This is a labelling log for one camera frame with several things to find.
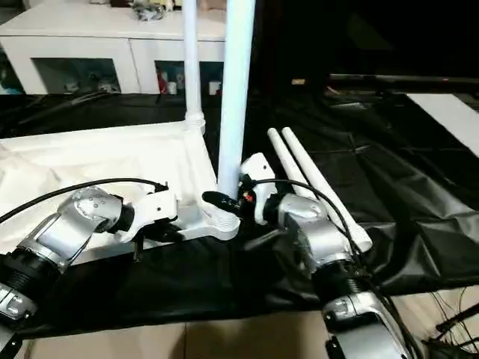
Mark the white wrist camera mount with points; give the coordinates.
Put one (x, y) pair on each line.
(157, 205)
(258, 168)

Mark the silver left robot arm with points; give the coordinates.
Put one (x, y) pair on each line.
(67, 228)

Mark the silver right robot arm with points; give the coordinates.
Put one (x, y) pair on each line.
(322, 232)

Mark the long black rod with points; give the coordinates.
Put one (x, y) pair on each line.
(404, 80)

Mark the black work mat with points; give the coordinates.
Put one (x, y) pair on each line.
(187, 291)

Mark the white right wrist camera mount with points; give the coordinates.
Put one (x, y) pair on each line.
(258, 168)

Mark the white plastic table leg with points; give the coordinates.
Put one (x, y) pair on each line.
(310, 168)
(278, 149)
(235, 93)
(194, 67)

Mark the small grey patterned ornament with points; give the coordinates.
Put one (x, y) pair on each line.
(147, 11)

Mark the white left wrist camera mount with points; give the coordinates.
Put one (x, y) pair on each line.
(157, 205)

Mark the white glass door cabinet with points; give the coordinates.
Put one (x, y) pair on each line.
(93, 45)

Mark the small yellow label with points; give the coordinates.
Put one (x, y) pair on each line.
(298, 81)

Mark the flat white board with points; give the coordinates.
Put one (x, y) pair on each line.
(445, 116)

